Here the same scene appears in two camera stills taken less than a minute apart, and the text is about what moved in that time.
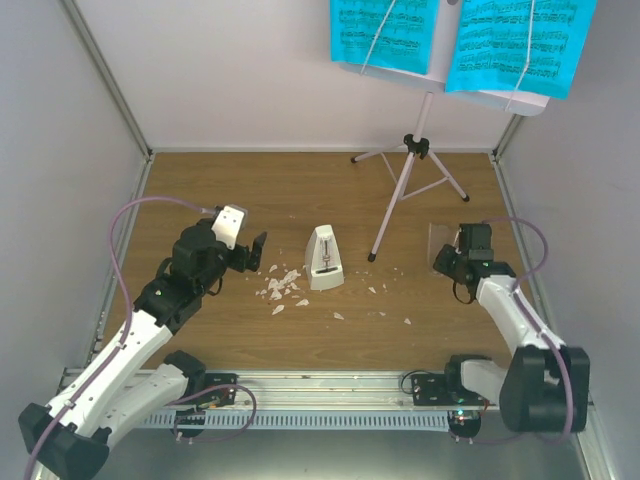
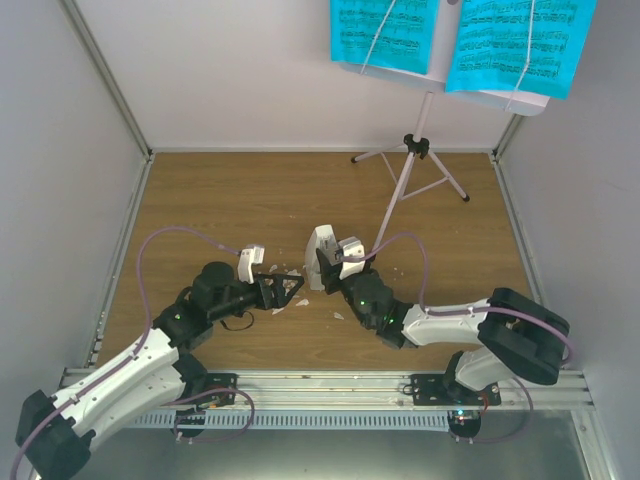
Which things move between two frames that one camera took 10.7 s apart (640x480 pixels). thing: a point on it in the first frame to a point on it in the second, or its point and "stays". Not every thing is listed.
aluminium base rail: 328,391 stays
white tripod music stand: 423,170 stays
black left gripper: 241,263 to 278,299
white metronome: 322,261 stays
